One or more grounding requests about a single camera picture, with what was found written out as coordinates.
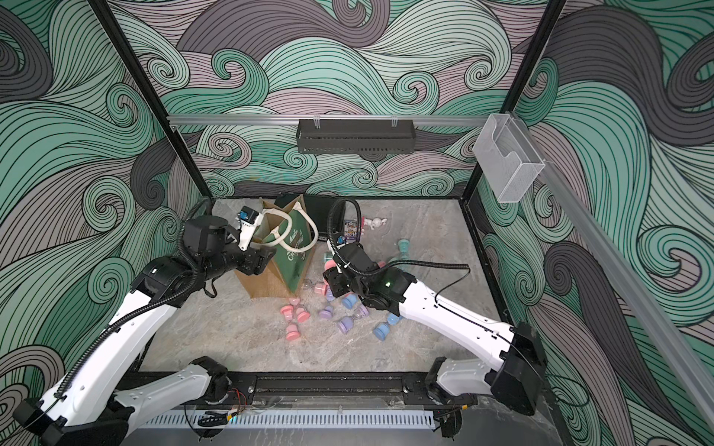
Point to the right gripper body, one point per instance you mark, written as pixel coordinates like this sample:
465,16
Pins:
342,283

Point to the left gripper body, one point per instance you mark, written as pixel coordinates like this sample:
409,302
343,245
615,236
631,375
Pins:
248,261

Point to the pink hourglass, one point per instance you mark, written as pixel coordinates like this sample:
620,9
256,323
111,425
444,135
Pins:
294,316

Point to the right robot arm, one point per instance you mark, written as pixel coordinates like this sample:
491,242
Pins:
509,363

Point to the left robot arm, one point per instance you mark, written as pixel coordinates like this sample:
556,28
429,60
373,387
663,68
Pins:
86,407

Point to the purple hourglass front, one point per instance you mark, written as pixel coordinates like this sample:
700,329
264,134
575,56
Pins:
347,323

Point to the blue hourglass front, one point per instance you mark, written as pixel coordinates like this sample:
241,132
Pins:
382,330

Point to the green hourglass far right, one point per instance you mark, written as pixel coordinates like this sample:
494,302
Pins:
403,246

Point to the blue card box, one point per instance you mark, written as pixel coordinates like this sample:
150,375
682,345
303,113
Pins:
351,230

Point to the white rabbit figurine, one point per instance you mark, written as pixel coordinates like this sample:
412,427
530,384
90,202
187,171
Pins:
375,223

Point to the black ribbed case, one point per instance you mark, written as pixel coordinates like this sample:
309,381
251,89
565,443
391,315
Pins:
317,207

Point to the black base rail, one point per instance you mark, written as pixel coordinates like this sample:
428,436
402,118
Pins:
333,384

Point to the black wall tray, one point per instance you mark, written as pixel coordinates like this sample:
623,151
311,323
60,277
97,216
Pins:
360,137

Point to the aluminium wall rail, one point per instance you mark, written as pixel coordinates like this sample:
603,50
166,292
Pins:
254,119

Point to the white slotted cable duct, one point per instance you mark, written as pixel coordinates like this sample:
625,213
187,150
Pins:
296,419

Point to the clear plastic wall box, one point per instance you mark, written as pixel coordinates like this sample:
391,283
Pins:
508,156

